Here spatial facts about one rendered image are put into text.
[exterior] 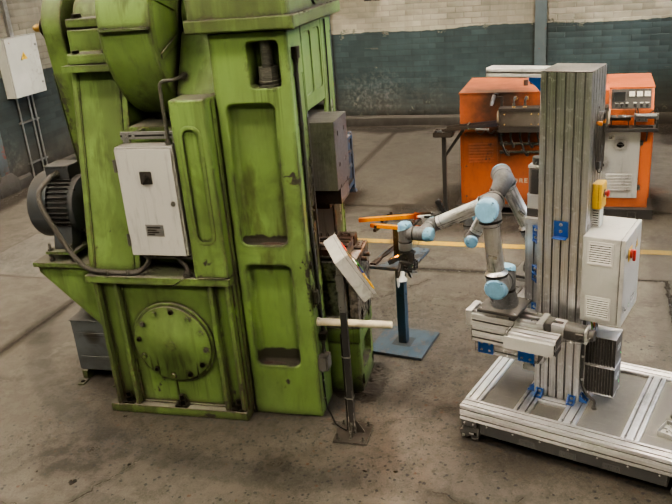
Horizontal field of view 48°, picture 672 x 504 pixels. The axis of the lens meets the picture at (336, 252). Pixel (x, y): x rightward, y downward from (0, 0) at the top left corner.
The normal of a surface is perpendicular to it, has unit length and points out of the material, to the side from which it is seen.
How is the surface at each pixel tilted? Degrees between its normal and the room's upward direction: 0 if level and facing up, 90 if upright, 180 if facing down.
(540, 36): 90
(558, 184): 90
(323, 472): 0
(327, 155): 90
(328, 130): 90
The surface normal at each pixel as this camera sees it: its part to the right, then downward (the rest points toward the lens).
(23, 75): 0.95, 0.04
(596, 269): -0.54, 0.35
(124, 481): -0.07, -0.93
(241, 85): -0.24, 0.36
